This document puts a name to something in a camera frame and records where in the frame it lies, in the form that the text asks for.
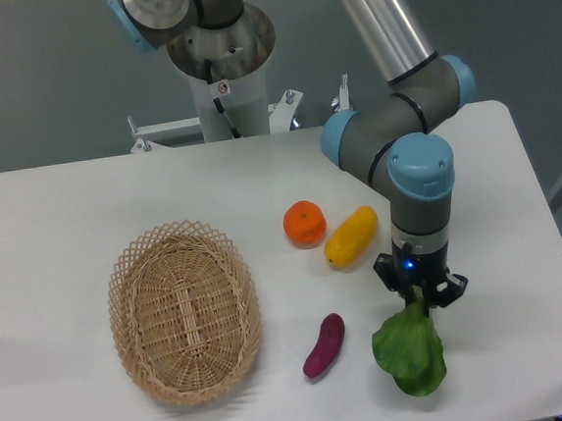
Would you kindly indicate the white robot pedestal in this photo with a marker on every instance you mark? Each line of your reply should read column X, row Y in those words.
column 226, row 73

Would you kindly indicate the orange tangerine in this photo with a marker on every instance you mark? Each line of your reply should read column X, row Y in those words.
column 304, row 223

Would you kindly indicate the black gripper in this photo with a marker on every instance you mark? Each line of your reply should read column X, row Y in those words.
column 401, row 272

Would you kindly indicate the yellow mango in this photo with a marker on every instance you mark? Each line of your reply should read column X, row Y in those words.
column 350, row 240

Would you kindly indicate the woven wicker basket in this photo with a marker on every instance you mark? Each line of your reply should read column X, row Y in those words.
column 184, row 313

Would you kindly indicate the green leafy vegetable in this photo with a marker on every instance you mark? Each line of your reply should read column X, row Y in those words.
column 408, row 348

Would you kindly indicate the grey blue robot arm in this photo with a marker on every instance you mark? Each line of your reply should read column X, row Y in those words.
column 395, row 151

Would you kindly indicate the purple sweet potato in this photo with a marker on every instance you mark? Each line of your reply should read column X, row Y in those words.
column 327, row 347

